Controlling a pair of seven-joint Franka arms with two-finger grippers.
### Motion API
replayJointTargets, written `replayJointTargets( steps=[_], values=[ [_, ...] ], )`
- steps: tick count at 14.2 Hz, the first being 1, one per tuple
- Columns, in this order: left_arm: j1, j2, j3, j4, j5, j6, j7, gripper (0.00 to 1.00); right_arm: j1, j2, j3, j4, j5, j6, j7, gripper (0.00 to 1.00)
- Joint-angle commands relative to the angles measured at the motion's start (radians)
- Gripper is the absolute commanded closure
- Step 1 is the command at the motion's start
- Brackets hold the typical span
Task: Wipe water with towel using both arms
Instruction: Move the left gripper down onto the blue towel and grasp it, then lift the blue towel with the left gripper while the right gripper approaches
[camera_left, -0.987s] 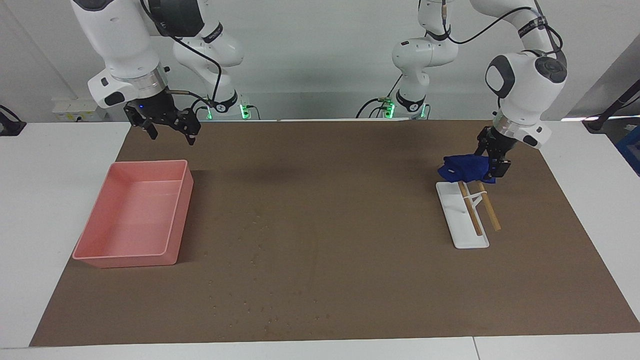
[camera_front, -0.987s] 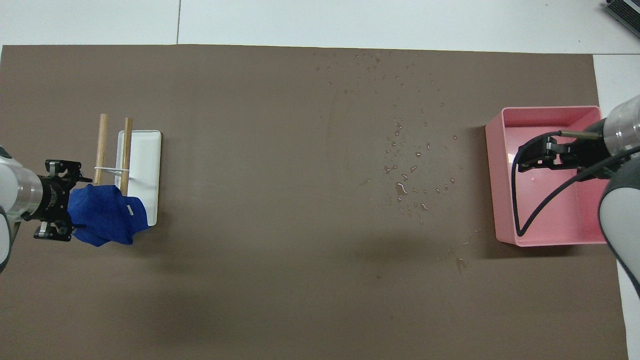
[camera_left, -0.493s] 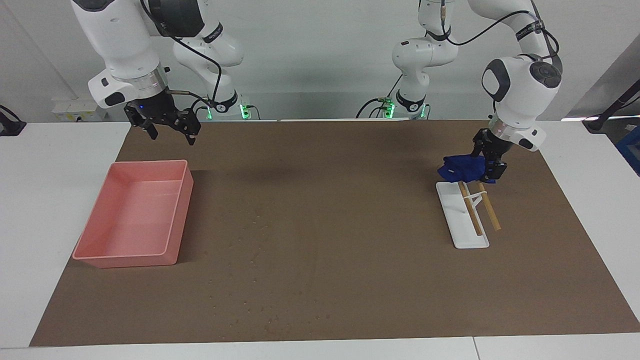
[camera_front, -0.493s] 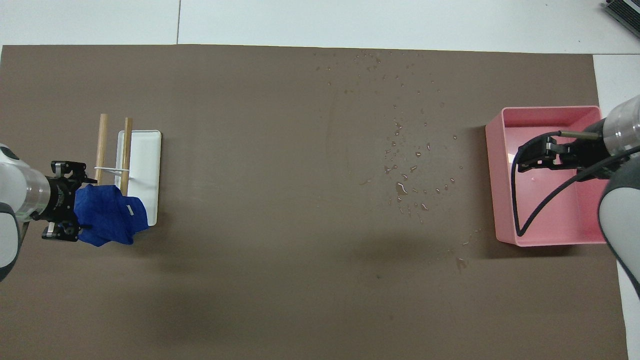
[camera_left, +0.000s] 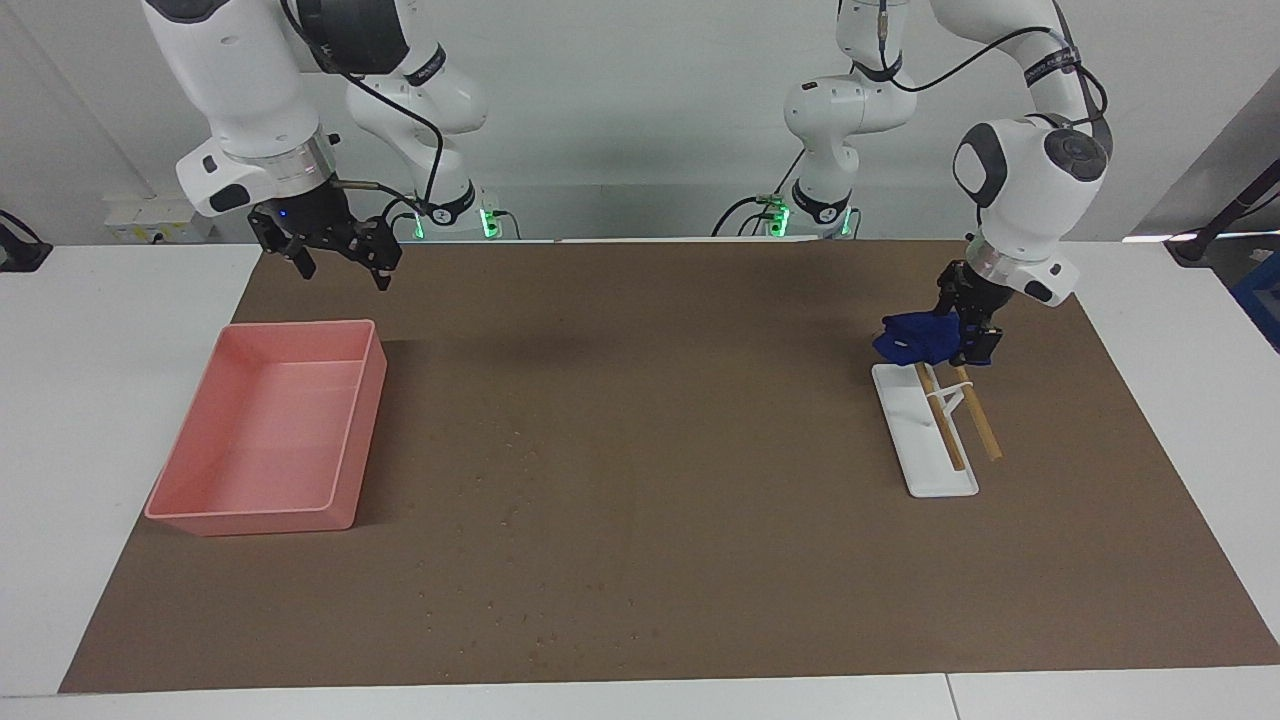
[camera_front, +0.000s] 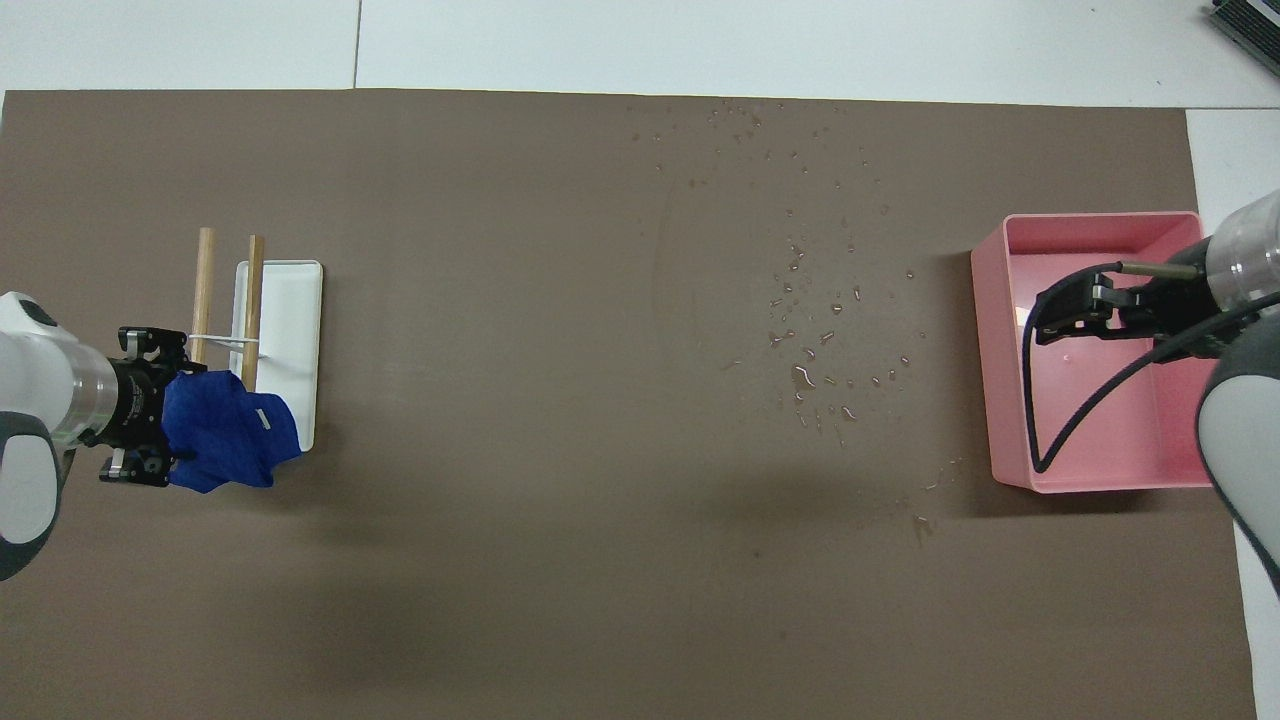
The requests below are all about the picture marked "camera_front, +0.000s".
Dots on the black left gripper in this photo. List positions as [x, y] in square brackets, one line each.
[135, 405]

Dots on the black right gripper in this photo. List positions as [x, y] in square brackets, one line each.
[1180, 300]

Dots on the blue towel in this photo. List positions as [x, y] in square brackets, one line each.
[225, 430]

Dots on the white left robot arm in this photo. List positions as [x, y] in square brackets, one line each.
[35, 420]

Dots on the pink plastic bin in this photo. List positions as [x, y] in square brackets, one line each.
[1120, 430]

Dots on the wooden rack rod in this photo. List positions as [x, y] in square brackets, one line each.
[203, 290]
[253, 300]

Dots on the white rack base tray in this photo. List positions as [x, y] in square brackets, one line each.
[295, 340]

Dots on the grey laptop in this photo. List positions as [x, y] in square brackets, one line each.
[1250, 20]

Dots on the brown table mat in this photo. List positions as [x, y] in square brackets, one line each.
[560, 400]

